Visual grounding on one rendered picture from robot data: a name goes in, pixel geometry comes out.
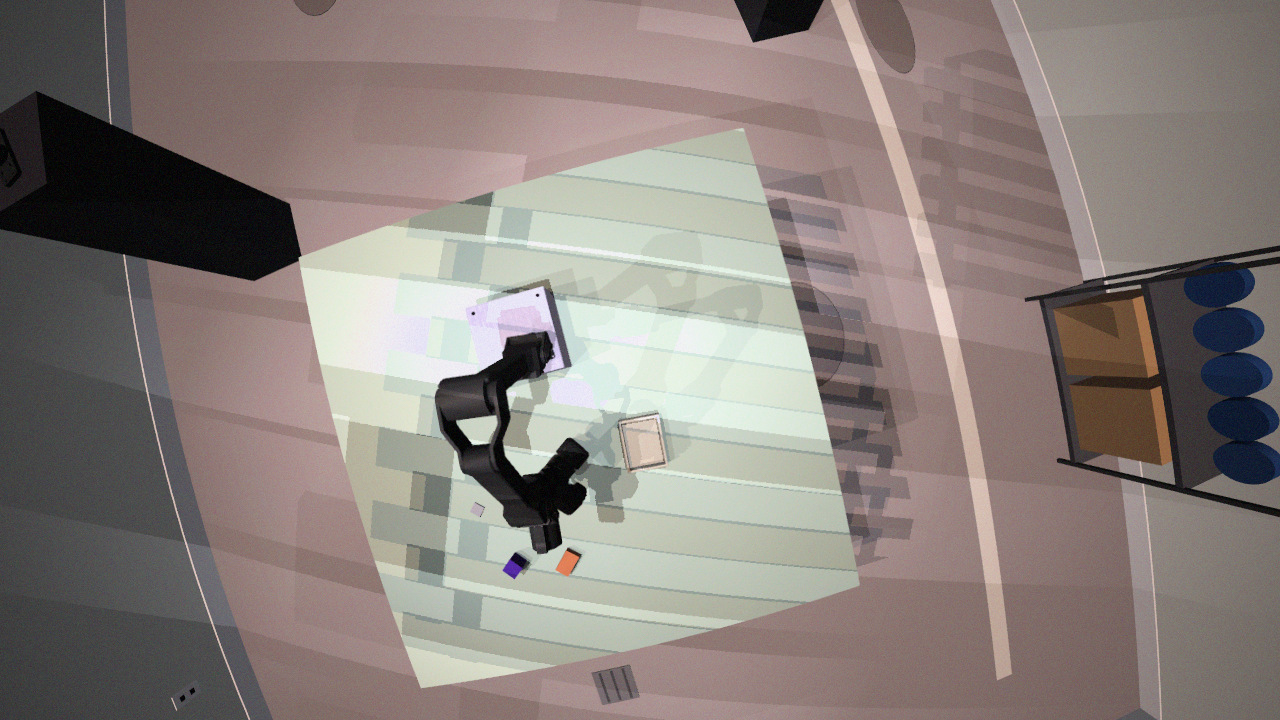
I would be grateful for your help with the orange rectangular block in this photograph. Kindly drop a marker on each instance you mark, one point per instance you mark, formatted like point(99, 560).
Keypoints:
point(565, 566)

